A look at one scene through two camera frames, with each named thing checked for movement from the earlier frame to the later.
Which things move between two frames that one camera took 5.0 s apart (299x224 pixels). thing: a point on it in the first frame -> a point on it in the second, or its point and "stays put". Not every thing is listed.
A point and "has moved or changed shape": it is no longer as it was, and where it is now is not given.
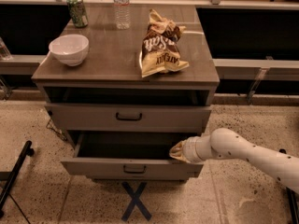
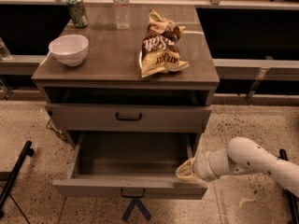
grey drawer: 129,156 has moved or changed shape
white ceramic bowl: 71,49 stays put
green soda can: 78,9 stays put
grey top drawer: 128,118 stays put
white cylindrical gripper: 189,150 -> 202,167
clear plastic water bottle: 121,7 stays put
